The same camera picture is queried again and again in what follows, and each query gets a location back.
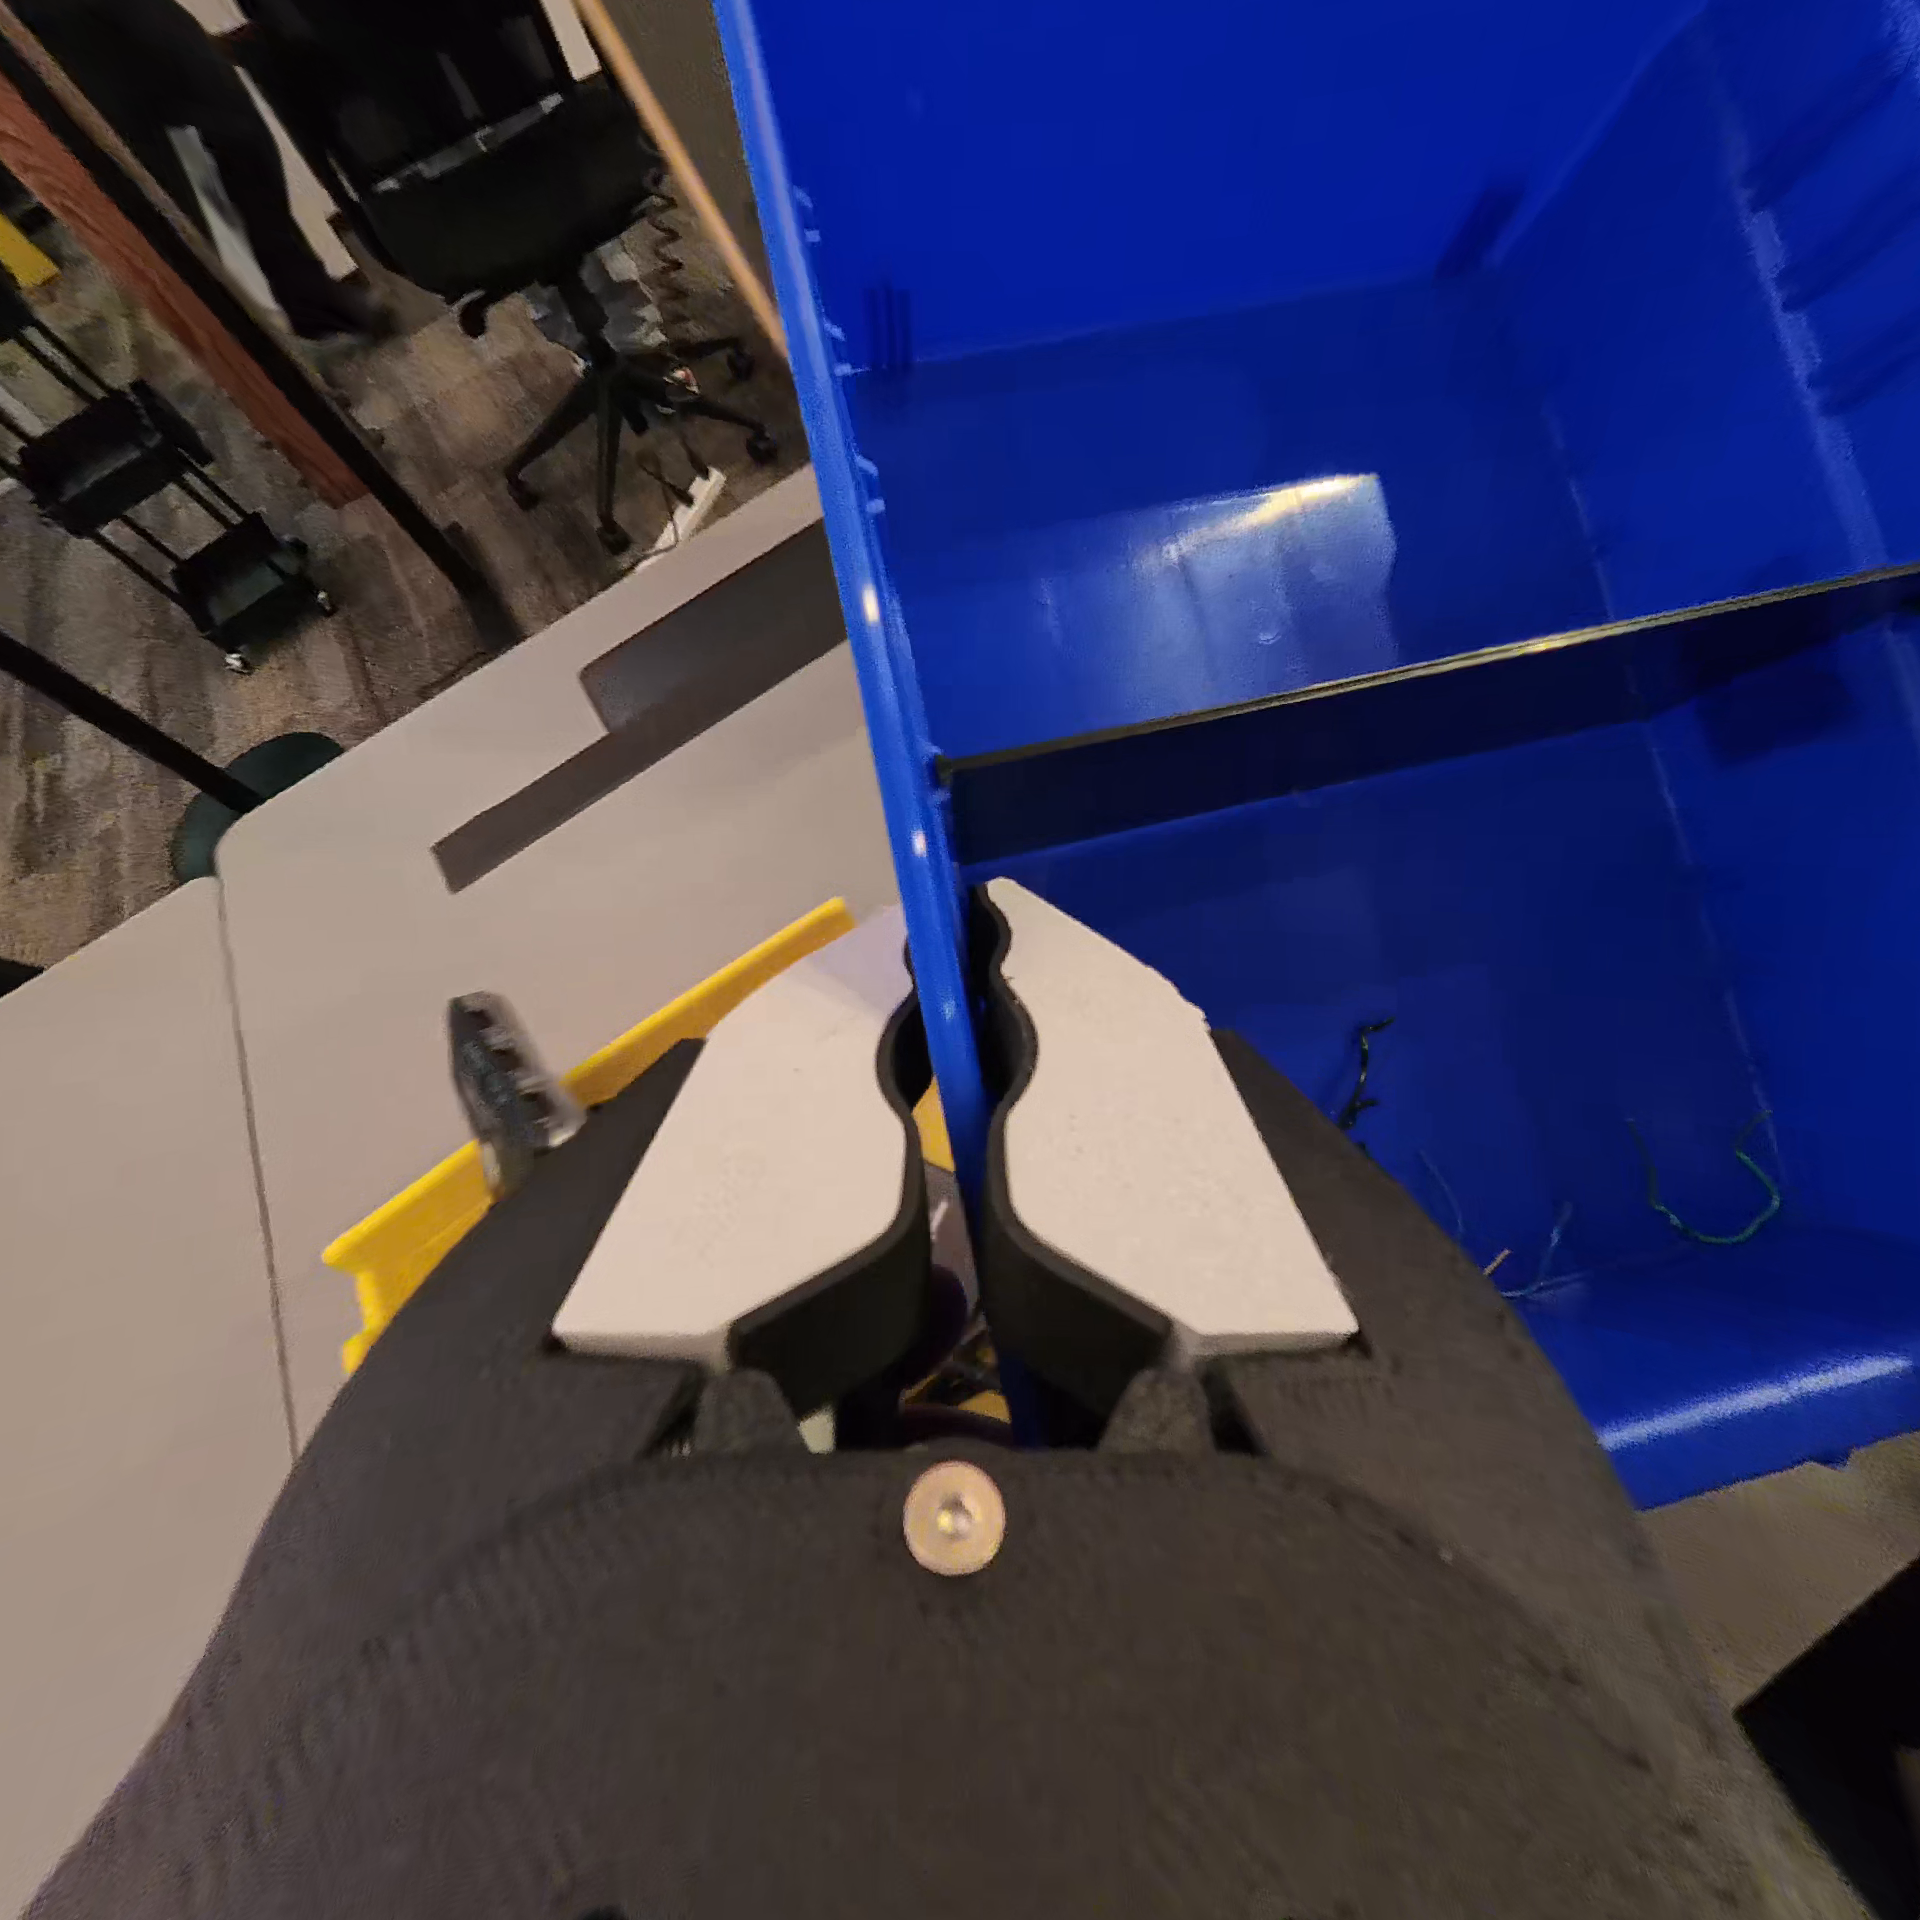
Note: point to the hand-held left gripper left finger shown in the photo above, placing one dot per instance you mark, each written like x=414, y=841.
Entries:
x=751, y=1156

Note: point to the black office chair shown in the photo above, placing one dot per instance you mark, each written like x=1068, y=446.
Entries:
x=494, y=194

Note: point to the black bin divider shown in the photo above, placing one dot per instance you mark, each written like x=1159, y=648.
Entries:
x=1276, y=751

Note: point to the yellow storage bin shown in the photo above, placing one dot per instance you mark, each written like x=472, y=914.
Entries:
x=399, y=1254

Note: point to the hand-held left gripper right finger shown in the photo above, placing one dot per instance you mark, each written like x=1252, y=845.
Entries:
x=1155, y=1172

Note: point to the white power strip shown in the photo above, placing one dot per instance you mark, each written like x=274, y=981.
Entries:
x=682, y=510

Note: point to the blue storage bin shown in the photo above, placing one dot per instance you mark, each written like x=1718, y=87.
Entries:
x=1276, y=224

